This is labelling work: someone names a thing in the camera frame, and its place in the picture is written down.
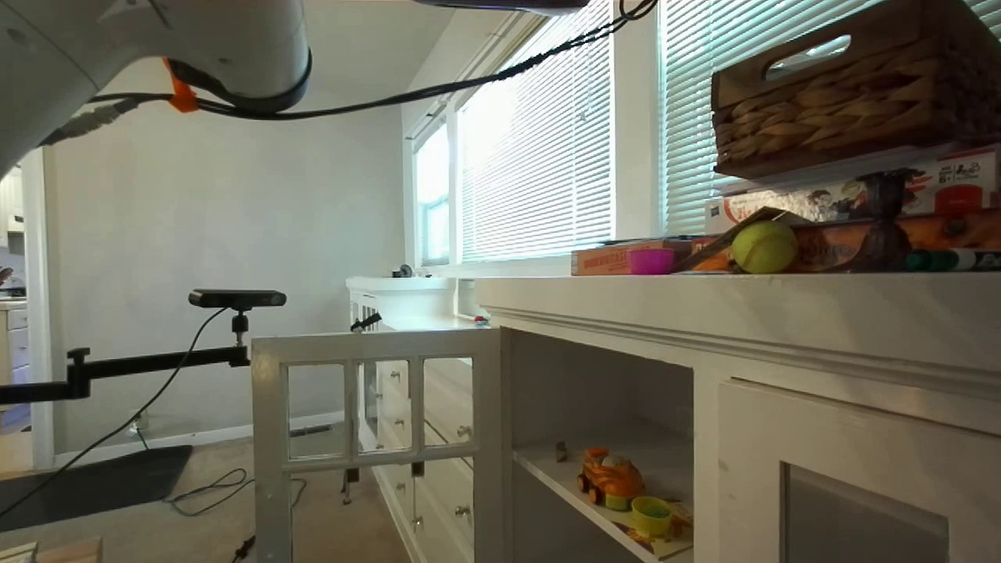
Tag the white built-in cabinet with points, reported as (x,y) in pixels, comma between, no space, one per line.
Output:
(794,418)

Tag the wicker basket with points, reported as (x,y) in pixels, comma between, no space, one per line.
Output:
(902,72)

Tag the white window blinds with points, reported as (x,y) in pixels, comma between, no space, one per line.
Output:
(625,116)

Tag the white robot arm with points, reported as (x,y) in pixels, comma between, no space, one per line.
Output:
(58,53)

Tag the colourful toy on shelf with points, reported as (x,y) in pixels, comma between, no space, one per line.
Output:
(618,485)

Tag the white colourful game box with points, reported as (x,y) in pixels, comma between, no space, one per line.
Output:
(943,187)

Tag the orange board game box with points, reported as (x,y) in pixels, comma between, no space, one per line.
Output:
(932,244)

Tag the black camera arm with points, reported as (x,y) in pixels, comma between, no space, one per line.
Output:
(82,373)

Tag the black camera on mount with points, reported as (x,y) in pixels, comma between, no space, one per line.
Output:
(236,297)

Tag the open white cabinet door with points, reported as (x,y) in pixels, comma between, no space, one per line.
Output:
(359,361)

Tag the green tennis ball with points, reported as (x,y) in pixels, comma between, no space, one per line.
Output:
(766,249)

